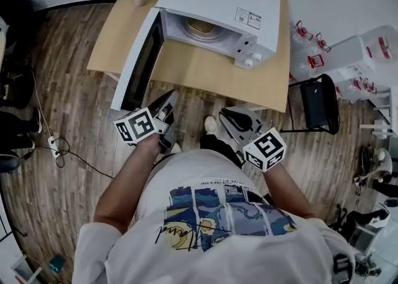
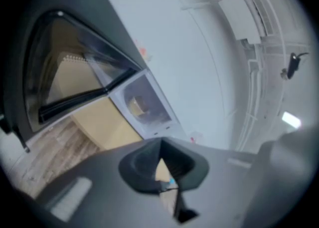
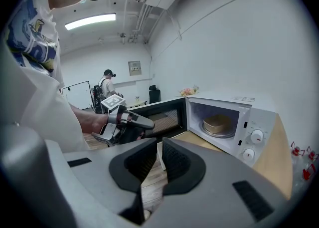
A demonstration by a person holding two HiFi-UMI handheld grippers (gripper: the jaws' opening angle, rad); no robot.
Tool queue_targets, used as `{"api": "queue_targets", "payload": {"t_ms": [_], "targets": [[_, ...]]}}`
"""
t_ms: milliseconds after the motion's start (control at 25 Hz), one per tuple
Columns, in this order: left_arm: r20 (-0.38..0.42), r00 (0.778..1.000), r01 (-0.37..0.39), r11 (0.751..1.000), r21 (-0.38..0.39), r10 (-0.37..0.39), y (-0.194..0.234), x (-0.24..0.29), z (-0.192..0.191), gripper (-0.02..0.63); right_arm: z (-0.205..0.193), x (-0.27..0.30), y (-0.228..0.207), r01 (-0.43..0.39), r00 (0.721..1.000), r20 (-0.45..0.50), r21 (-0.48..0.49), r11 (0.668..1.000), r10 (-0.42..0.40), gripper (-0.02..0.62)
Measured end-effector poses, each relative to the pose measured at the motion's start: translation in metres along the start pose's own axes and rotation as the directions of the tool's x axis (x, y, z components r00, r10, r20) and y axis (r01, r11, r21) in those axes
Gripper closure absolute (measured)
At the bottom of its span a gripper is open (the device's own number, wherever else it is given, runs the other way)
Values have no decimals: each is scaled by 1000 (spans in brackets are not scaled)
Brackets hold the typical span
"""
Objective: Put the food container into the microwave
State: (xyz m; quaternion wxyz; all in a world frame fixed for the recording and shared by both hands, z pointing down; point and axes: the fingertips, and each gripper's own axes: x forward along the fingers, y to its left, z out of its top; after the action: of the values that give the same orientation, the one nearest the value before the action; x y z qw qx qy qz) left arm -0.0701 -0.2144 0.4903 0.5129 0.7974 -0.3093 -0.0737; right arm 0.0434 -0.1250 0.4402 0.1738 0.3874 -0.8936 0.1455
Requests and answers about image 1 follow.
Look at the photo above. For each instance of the white framed board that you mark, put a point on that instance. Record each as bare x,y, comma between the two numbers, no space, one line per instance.
26,268

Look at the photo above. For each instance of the white printed t-shirt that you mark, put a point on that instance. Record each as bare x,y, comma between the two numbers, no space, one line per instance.
217,261

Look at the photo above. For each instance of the person's right forearm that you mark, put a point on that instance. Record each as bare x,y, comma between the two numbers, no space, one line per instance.
286,192

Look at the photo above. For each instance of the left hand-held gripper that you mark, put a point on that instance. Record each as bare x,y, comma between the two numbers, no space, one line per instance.
140,125

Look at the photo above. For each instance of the person's right white shoe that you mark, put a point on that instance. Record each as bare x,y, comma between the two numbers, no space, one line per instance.
210,125

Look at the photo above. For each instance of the person's left forearm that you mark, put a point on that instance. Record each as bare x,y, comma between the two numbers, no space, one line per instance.
124,189

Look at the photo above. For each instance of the beige plastic tray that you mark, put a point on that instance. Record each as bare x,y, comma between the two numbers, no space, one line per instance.
202,29

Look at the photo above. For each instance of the person's white shoe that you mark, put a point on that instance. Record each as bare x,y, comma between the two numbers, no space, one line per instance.
176,148
210,125

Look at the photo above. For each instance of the black folding chair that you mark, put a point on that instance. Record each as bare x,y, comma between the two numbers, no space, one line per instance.
317,105

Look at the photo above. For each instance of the teal cup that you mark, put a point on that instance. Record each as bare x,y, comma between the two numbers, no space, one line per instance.
57,263

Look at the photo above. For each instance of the person's black trousers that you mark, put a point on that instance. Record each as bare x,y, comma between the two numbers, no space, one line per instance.
217,147

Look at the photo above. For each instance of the person's left white shoe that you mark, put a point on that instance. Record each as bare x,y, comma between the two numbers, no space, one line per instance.
176,148

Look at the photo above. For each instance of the light wooden table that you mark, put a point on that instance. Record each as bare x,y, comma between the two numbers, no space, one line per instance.
202,71

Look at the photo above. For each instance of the black bag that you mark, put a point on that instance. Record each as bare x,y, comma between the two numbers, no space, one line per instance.
17,88

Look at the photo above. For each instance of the black office chair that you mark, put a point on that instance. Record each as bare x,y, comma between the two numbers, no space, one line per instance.
7,161

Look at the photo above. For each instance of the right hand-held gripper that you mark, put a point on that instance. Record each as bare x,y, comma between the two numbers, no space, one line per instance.
265,149

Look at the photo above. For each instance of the white power strip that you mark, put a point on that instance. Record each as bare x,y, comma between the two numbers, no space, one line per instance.
54,146

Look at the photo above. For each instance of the cluttered equipment pile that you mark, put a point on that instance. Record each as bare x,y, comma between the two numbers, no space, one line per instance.
373,164

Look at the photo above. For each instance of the white metal rack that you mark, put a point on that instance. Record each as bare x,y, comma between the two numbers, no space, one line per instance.
384,115

